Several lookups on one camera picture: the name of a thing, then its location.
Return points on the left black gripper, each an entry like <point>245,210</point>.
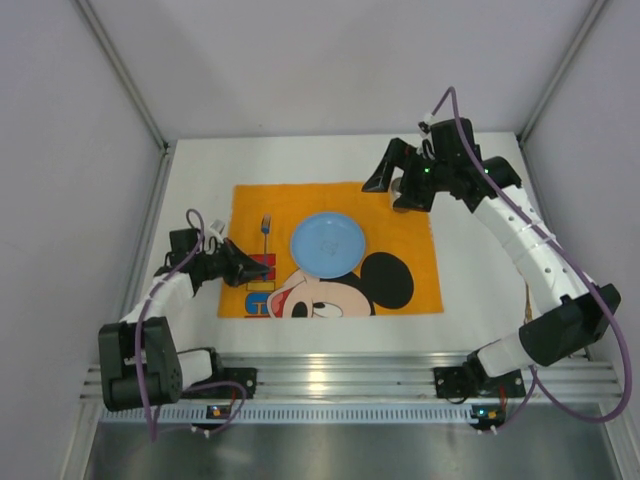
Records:
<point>223,263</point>

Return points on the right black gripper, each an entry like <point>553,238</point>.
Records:
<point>409,176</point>

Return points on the blue metallic fork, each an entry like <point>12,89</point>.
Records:
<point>265,228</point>

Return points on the blue plastic plate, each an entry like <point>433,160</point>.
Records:
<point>327,245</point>

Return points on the orange cartoon mouse placemat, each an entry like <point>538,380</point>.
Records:
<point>398,274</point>

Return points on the paper cup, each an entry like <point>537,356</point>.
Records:
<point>395,188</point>

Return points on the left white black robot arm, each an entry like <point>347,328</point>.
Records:
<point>139,363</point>

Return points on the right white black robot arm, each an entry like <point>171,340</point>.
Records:
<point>570,304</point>

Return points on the gold spoon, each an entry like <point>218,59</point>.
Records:
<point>528,311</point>

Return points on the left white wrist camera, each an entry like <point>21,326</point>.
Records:
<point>216,230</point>

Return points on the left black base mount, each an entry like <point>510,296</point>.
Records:
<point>226,384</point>

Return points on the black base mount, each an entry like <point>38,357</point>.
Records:
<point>458,383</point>
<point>226,384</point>

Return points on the aluminium rail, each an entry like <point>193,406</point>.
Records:
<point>403,377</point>

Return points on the left aluminium frame post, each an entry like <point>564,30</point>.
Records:
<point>90,17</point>

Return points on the aluminium frame post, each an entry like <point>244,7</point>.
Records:
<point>90,17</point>
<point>569,55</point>

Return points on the slotted cable duct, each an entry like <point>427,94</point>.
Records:
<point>271,413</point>

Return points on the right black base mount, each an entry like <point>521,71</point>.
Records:
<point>458,383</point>

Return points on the right aluminium frame post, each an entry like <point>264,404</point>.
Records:
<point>569,55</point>

